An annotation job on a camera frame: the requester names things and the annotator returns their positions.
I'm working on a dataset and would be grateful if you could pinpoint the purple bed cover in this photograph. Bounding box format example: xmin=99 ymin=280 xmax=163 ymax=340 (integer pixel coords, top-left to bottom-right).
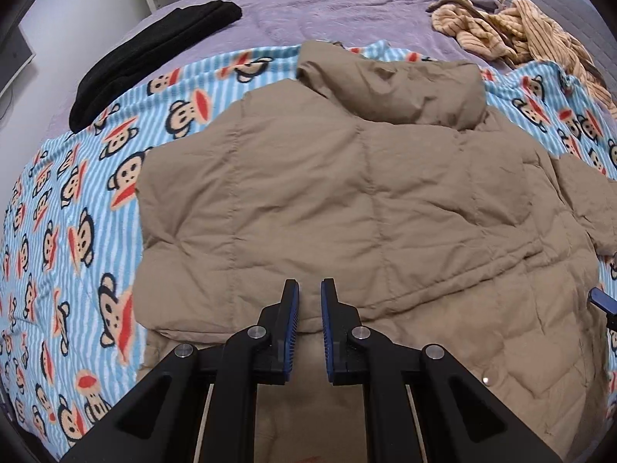
xmin=52 ymin=0 xmax=512 ymax=132

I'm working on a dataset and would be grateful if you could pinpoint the blue monkey print blanket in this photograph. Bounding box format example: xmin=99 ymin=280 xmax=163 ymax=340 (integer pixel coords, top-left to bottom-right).
xmin=1 ymin=41 xmax=616 ymax=459

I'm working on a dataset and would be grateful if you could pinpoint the grey padded headboard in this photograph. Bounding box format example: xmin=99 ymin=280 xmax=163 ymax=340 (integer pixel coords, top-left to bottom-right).
xmin=506 ymin=0 xmax=616 ymax=95

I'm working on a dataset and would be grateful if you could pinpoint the tan puffer jacket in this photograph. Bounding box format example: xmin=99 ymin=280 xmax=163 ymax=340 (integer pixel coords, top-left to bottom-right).
xmin=133 ymin=42 xmax=616 ymax=462

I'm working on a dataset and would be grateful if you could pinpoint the beige striped fleece garment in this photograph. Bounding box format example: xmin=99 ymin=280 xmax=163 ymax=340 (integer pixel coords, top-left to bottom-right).
xmin=427 ymin=0 xmax=616 ymax=116

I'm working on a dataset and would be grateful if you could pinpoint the black folded garment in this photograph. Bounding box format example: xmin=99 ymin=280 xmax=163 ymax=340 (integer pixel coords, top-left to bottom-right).
xmin=69 ymin=0 xmax=243 ymax=134

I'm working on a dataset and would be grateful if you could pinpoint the wall mounted monitor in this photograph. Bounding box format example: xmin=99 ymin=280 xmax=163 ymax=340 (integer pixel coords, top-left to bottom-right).
xmin=0 ymin=26 xmax=35 ymax=96

